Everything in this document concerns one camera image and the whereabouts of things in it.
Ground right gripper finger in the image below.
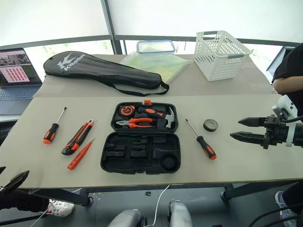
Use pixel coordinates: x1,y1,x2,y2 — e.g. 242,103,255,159
237,116,268,128
230,131,266,146

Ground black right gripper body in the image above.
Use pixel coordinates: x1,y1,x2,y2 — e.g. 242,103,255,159
261,114,290,150

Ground phillips screwdriver orange black handle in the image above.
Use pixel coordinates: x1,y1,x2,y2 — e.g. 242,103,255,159
185,118,217,160

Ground black electrical tape roll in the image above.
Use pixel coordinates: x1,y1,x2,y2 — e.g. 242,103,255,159
203,119,219,133

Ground flathead screwdriver orange black handle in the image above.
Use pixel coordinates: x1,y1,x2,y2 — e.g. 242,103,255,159
42,106,68,145

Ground orange voltage tester pen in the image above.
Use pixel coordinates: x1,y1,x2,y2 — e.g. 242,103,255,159
67,138,96,171

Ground orange black utility knife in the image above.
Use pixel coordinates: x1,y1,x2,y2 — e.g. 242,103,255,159
61,119,97,156

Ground black tool case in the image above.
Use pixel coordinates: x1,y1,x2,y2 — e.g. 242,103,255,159
100,99,182,175

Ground white red sneaker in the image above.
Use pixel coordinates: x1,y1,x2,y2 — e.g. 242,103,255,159
45,199,75,218

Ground dark grey panel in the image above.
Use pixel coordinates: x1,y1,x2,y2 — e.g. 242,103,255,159
266,45,294,72

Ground dark trouser leg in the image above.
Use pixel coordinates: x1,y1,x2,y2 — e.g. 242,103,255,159
281,181,303,214

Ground person in black shirt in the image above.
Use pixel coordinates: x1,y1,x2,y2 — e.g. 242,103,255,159
271,42,303,119

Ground white perforated plastic basket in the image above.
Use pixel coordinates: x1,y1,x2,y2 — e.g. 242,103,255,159
194,30,253,82

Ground white blue sneaker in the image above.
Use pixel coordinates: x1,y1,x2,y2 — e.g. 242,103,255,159
275,191,297,220

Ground open laptop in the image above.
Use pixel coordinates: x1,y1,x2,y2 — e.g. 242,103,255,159
0,48,44,116

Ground green translucent plastic bag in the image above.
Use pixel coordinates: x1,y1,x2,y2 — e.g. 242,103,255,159
119,51,194,84

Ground silver rounded shape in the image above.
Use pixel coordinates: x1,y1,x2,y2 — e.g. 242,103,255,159
107,209,145,227
167,199,194,227

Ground clear container with blue lid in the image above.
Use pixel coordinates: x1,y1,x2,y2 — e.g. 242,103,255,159
136,40,176,56

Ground orange black tape measure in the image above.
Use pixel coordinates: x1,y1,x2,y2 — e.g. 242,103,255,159
119,105,136,117

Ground black racket bag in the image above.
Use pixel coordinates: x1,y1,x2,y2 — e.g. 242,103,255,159
43,51,170,97

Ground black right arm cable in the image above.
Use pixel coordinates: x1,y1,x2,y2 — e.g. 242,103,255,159
280,114,303,124

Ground claw hammer orange black handle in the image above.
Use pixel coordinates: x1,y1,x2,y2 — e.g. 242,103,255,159
137,105,178,130

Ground orange handled pliers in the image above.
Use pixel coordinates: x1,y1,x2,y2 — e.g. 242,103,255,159
116,117,155,130

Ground white cable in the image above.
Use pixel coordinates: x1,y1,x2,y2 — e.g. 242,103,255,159
151,184,171,227

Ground dark grey window frame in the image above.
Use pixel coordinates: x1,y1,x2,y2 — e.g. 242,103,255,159
0,0,303,55

